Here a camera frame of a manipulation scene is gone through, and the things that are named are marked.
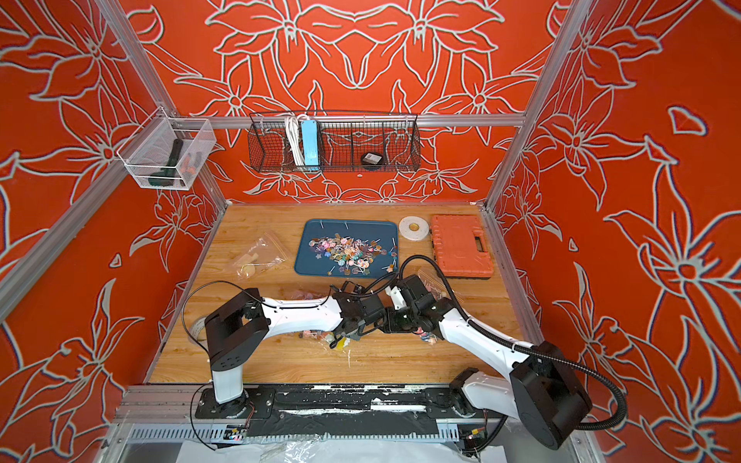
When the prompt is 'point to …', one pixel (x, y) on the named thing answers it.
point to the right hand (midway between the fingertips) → (378, 321)
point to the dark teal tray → (369, 230)
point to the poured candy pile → (354, 257)
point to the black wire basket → (343, 140)
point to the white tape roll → (414, 228)
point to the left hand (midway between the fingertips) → (352, 325)
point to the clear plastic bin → (168, 152)
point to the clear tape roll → (196, 329)
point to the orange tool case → (459, 246)
